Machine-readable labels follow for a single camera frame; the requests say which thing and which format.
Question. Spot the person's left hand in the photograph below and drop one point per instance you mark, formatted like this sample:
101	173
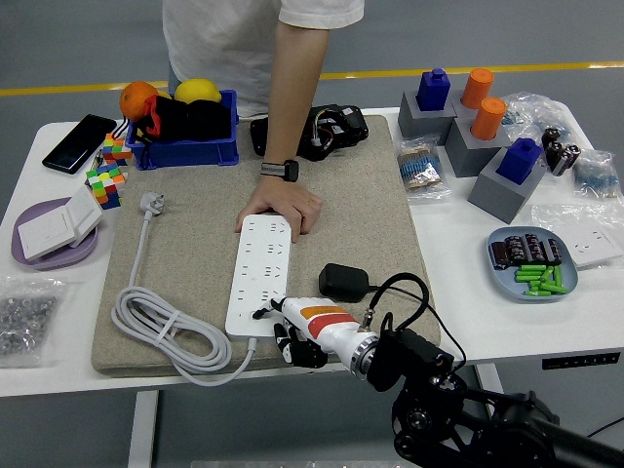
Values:
287	200

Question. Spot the robot right hand white shell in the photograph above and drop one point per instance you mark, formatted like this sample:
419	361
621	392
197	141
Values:
331	324

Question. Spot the black plug adapter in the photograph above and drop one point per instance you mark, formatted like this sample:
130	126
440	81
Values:
341	282

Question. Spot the white power strip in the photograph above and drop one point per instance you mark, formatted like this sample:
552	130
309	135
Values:
261	263

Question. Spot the person's left forearm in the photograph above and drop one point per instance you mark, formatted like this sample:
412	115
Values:
292	97

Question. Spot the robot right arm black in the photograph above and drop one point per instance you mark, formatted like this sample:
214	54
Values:
419	351

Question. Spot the black wristwatch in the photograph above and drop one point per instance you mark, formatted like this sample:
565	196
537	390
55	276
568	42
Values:
280	169

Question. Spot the grey-brown mat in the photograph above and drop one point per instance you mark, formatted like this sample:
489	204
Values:
351	205

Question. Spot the blue plastic bin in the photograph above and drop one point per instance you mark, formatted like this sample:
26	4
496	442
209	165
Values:
195	151

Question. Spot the black and red pouch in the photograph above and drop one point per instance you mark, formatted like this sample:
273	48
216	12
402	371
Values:
195	119

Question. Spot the clear bag of taped resistors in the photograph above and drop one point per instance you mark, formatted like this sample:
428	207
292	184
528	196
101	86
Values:
419	168

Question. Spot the large yellow lemon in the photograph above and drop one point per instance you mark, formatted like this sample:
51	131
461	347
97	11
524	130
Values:
197	91

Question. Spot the grey block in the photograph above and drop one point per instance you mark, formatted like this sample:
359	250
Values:
464	156
496	200
457	108
418	124

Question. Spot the small yellow fruit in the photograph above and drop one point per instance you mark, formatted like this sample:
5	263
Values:
165	94

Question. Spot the person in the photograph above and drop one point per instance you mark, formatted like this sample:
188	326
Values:
219	49

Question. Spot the colourful puzzle cube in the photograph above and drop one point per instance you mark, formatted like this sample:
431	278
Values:
116	149
107	187

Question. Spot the blue-grey plate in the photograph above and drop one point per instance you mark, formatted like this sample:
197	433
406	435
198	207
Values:
507	285

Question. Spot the orange fruit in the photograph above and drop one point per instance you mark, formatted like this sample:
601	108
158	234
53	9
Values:
136	100

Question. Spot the blue peg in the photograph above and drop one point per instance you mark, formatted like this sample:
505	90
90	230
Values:
433	90
518	163

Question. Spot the green battery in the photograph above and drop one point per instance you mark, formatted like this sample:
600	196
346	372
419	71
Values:
540	288
529	275
527	279
558	275
548	274
557	289
531	268
536	293
536	284

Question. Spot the orange cylinder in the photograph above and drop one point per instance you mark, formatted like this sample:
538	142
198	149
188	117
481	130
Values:
477	88
488	119

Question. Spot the black smartphone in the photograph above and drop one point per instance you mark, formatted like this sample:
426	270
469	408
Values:
77	144

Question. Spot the purple plate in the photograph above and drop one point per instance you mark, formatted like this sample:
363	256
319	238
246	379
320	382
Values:
62	261

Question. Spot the clear plastic bag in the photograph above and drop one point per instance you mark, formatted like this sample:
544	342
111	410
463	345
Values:
551	217

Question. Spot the black table control panel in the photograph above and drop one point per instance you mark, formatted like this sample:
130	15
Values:
580	361

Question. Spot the large clear bag blue resistors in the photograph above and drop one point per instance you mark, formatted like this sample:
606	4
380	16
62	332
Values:
536	109

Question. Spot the black capacitor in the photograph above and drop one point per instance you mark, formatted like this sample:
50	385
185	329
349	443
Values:
556	157
570	158
551	136

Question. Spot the clear bag of metal nuts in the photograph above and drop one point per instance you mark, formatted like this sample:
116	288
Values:
27	322

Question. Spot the small clear bag blue resistors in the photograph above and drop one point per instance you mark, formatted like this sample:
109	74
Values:
597	178

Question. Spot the small white switch panel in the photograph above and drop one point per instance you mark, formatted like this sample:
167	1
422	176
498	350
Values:
84	213

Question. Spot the large white switch panel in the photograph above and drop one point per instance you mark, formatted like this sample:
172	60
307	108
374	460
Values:
45	235

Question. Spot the white wall socket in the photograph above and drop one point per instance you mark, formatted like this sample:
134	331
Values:
592	246

